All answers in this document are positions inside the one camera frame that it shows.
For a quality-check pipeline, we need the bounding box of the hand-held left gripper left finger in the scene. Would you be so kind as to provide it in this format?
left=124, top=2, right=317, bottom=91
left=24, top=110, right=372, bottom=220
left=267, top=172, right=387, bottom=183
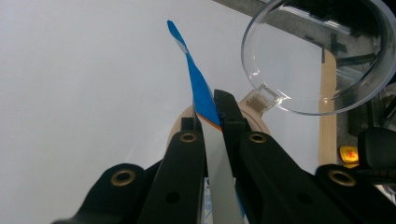
left=136, top=117, right=206, bottom=224

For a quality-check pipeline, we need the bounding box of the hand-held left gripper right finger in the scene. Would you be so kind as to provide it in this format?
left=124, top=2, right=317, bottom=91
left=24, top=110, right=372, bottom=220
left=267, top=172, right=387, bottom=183
left=214, top=89, right=353, bottom=224

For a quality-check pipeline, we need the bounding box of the clear glass pitcher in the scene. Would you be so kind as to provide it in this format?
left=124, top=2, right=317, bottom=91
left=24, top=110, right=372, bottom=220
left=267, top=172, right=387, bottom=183
left=167, top=0, right=396, bottom=150

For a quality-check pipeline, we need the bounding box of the blue and white milk pouch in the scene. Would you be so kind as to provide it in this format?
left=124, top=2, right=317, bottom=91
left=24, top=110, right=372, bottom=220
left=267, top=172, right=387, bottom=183
left=166, top=20, right=248, bottom=224

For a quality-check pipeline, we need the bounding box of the wooden table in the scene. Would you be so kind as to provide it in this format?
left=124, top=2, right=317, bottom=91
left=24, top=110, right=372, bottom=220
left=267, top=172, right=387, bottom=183
left=318, top=48, right=339, bottom=166

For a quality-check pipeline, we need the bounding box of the small yellow device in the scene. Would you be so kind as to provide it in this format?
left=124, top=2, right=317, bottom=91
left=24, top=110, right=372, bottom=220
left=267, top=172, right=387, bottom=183
left=339, top=145, right=360, bottom=169

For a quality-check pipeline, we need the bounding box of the black rounded object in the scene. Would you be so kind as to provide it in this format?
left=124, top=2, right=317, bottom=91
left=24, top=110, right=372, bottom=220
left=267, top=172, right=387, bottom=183
left=357, top=126, right=396, bottom=175

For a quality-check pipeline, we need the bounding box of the white table mat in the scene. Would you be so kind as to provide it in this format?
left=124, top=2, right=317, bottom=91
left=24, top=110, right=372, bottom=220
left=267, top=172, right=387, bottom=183
left=0, top=0, right=325, bottom=224

